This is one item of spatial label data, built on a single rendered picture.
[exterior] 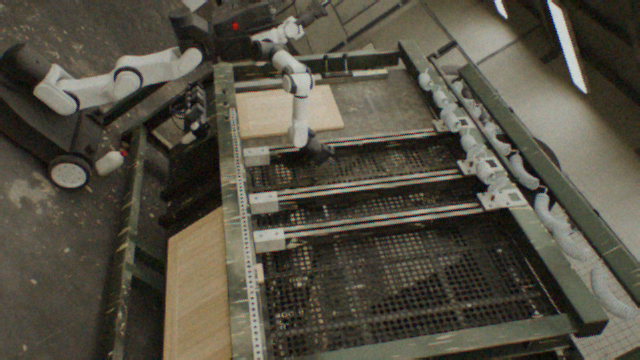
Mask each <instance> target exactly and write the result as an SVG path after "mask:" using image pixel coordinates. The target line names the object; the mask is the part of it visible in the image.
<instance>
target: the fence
mask: <svg viewBox="0 0 640 360"><path fill-rule="evenodd" d="M383 70H385V71H386V69H383ZM377 71H382V70H374V72H375V73H368V74H367V73H366V72H373V71H363V72H353V73H352V74H353V76H344V77H334V78H324V79H321V75H313V76H314V79H315V85H323V84H333V83H343V82H352V81H363V80H373V79H382V78H387V76H388V72H387V71H386V72H377ZM273 89H283V86H282V79H271V80H262V81H251V82H241V83H235V90H236V93H243V92H254V91H264V90H273Z"/></svg>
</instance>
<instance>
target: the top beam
mask: <svg viewBox="0 0 640 360"><path fill-rule="evenodd" d="M398 47H399V49H400V59H401V60H402V62H403V64H404V65H405V67H406V68H407V69H408V72H409V74H410V75H411V77H412V79H413V80H414V82H415V83H416V85H417V87H418V88H419V90H420V91H421V93H422V95H423V96H424V98H426V100H427V102H428V103H429V105H430V107H431V108H432V110H433V111H434V113H435V116H436V118H437V119H438V120H442V119H440V113H441V111H442V109H444V108H439V107H438V106H437V105H436V103H435V101H434V99H433V95H434V93H436V92H438V87H433V88H432V89H431V90H430V91H426V90H424V89H423V88H422V87H421V86H420V85H419V82H418V76H419V75H420V74H421V73H425V71H426V69H427V68H428V70H427V74H428V75H429V76H430V79H431V80H433V82H434V85H439V86H440V90H439V91H440V92H442V93H443V94H444V95H445V96H446V97H447V98H448V104H451V103H452V104H453V103H455V102H456V100H455V99H454V97H453V96H452V95H451V94H450V92H449V91H448V90H447V88H446V87H445V85H444V84H443V82H442V81H441V80H440V77H439V75H438V74H437V72H436V71H435V70H434V68H433V67H432V66H431V65H430V63H429V62H428V61H427V59H426V58H425V56H424V55H423V53H422V52H421V51H420V49H419V48H418V46H417V45H416V43H415V42H414V41H413V39H402V40H399V41H398ZM455 104H456V103H455ZM455 109H456V110H454V111H452V113H453V114H455V116H456V117H457V118H459V117H467V116H466V114H465V113H464V111H463V110H462V109H461V108H459V107H458V106H457V108H455ZM467 118H468V117H467ZM467 134H468V129H460V130H458V131H457V132H452V131H451V135H450V139H451V141H452V142H453V144H454V146H455V147H456V149H457V150H458V152H459V154H461V156H462V157H463V159H464V160H467V154H468V153H466V152H465V150H464V149H463V147H462V144H461V139H462V137H463V136H465V135H467ZM469 135H470V136H472V137H473V138H474V141H475V142H476V143H477V144H478V145H479V144H480V145H481V144H483V146H484V140H483V139H482V138H481V136H480V135H479V133H478V132H477V130H476V129H475V128H469ZM495 174H496V179H497V180H498V179H499V180H500V178H501V179H502V177H503V178H504V177H506V178H507V172H506V171H505V169H504V171H497V172H495ZM507 179H508V178H507ZM476 182H478V184H479V185H480V187H481V189H482V190H483V192H484V193H485V192H488V187H489V186H490V184H485V183H484V182H481V181H480V179H479V178H478V177H477V180H476ZM515 188H517V187H516V186H515V184H514V183H511V182H510V181H508V183H507V185H506V186H504V187H501V188H500V189H499V190H498V191H500V190H507V189H515ZM517 189H518V188H517ZM498 215H499V216H500V218H501V220H502V221H503V223H504V224H505V226H506V228H507V229H508V231H509V234H510V236H511V237H512V239H513V241H514V242H515V243H516V244H517V246H518V248H519V249H520V251H521V252H522V254H523V256H524V257H525V259H526V260H527V262H528V264H529V265H530V267H531V268H532V270H533V272H534V273H535V275H536V276H537V277H538V279H539V280H540V282H541V283H542V285H543V287H544V288H545V290H546V291H547V293H548V295H549V296H550V298H551V299H552V301H553V303H554V304H555V306H556V308H557V309H558V311H559V312H560V314H566V313H567V314H570V315H571V316H572V318H573V319H574V320H575V322H576V323H577V325H578V326H579V329H580V330H579V332H578V333H573V334H574V335H575V337H576V338H584V337H590V336H596V335H600V334H601V333H602V332H603V330H604V328H605V327H606V325H607V324H608V323H609V320H610V318H609V317H608V315H607V314H606V313H605V311H604V310H603V308H602V307H601V305H600V304H599V303H598V301H597V300H596V298H595V297H594V295H593V294H592V293H591V291H590V290H589V288H588V287H587V285H586V284H584V282H583V281H582V279H581V278H580V276H579V275H578V274H577V272H576V271H575V269H574V268H573V266H572V265H571V264H570V262H569V261H568V259H567V258H566V256H565V255H564V254H563V252H562V249H561V248H560V246H558V245H557V243H556V242H555V240H554V239H553V237H552V236H551V235H550V233H549V232H548V230H547V229H546V227H545V226H544V225H543V223H542V222H541V220H540V219H539V217H538V216H537V215H536V213H535V212H534V211H533V210H532V208H531V207H530V206H529V204H528V205H523V206H516V207H507V208H501V209H500V211H499V214H498Z"/></svg>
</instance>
